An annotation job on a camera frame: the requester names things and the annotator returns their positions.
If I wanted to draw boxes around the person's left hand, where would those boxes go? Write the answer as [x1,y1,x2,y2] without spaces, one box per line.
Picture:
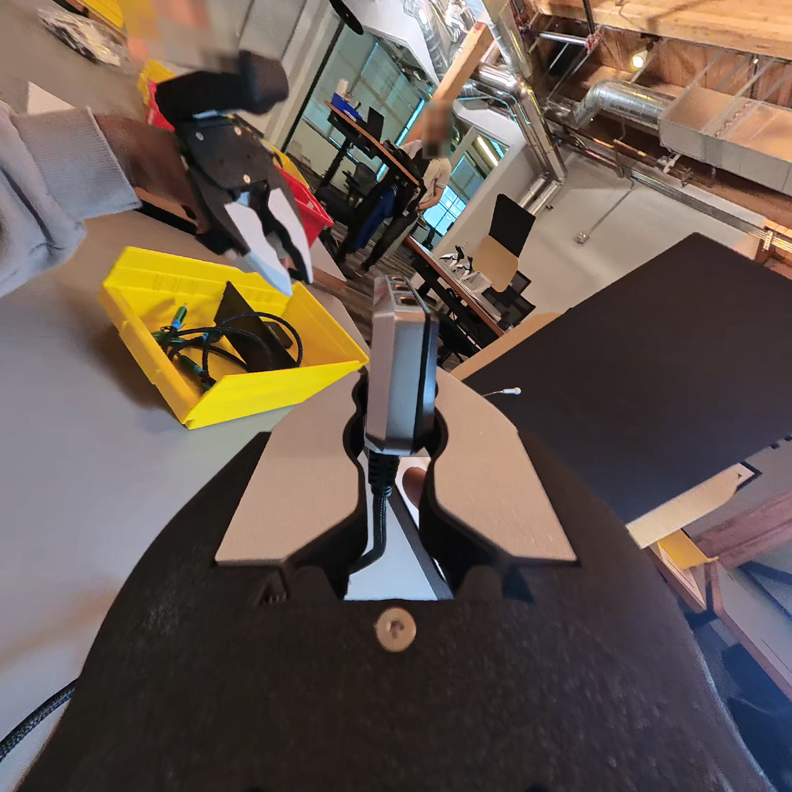
[93,114,208,233]

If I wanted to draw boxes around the yellow plastic bin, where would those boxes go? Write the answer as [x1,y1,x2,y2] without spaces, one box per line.
[102,246,370,429]

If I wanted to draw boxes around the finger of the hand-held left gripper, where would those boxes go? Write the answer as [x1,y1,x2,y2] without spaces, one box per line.
[198,197,293,297]
[265,181,315,284]

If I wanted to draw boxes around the thin black adapter cable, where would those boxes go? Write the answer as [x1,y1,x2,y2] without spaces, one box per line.
[210,312,305,375]

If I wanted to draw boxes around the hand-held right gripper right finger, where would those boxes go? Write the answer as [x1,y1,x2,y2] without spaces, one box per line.
[420,370,580,567]

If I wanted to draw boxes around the wooden standing desk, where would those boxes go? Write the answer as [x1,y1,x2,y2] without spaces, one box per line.
[325,99,428,186]

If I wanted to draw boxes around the silver ventilation duct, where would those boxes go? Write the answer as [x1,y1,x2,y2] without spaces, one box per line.
[569,80,792,182]

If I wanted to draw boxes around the silver round duct pipes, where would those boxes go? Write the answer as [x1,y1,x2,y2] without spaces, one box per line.
[396,0,567,205]

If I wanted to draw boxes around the black braided hub cable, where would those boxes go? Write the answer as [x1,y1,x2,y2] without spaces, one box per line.
[0,455,397,763]

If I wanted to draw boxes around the black panel with tan border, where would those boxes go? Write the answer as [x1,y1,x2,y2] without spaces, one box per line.
[458,232,792,545]

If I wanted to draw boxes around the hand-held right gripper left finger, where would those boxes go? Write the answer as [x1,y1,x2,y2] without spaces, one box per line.
[215,371,370,567]

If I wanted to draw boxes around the small black and tan panel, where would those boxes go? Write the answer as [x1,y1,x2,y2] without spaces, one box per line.
[476,193,537,292]

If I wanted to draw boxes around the red plastic bin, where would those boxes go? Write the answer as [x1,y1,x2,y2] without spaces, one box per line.
[145,96,335,256]

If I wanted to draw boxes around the person's right hand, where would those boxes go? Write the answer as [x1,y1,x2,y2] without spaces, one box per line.
[402,467,429,514]

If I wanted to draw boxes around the person's left forearm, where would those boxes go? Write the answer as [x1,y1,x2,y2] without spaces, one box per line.
[0,102,143,298]

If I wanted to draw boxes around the long wooden table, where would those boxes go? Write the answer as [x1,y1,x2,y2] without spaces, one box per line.
[405,235,536,338]

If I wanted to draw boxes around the silver multiport hub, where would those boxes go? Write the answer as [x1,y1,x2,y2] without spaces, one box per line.
[365,275,440,459]

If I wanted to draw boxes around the black bin divider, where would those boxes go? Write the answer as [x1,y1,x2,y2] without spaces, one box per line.
[213,281,299,372]

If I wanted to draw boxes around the clear bag of black parts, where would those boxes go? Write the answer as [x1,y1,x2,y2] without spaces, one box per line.
[37,0,132,64]

